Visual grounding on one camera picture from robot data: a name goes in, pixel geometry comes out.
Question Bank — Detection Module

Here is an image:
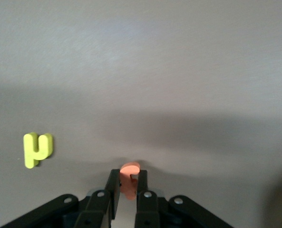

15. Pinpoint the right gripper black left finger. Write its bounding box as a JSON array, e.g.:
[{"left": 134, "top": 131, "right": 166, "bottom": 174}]
[{"left": 0, "top": 169, "right": 121, "bottom": 228}]

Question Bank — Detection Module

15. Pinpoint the brown paper table cover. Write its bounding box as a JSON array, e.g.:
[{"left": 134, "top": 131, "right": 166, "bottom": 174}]
[{"left": 0, "top": 0, "right": 282, "bottom": 228}]

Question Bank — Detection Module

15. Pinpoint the yellow foam letter h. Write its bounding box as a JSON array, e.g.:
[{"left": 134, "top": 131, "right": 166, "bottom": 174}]
[{"left": 23, "top": 132, "right": 54, "bottom": 170}]

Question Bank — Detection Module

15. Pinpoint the orange foam letter t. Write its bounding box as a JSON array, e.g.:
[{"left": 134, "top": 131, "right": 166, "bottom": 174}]
[{"left": 119, "top": 161, "right": 141, "bottom": 201}]

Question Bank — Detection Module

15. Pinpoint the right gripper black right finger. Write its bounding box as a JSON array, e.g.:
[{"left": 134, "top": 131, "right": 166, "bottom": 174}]
[{"left": 135, "top": 170, "right": 234, "bottom": 228}]

